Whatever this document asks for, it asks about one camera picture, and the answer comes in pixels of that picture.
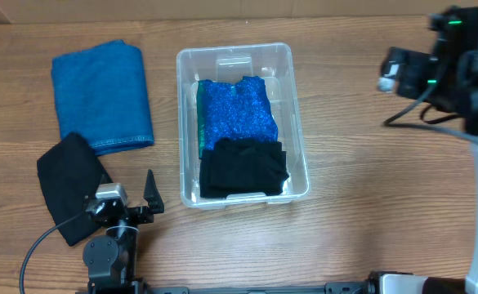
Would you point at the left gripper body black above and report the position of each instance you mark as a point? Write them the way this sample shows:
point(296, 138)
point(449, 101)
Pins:
point(140, 217)

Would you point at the black cloth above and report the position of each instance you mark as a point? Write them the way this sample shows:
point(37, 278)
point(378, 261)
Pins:
point(68, 173)

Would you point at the black garment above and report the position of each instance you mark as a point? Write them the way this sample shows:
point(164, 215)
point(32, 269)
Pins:
point(248, 145)
point(224, 173)

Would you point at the blue towel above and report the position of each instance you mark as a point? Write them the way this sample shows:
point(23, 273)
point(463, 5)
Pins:
point(101, 94)

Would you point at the blue sequin garment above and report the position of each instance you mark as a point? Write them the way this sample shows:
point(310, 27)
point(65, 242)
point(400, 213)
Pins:
point(234, 111)

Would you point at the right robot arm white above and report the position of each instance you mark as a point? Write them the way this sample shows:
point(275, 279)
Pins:
point(451, 124)

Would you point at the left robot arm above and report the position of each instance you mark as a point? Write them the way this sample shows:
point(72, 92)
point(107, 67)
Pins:
point(111, 257)

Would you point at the clear plastic container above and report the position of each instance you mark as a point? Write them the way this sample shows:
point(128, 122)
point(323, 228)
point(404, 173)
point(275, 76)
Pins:
point(272, 62)

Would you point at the cardboard backdrop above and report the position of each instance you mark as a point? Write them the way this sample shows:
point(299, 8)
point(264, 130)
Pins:
point(74, 11)

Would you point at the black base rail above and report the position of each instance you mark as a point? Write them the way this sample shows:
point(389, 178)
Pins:
point(328, 288)

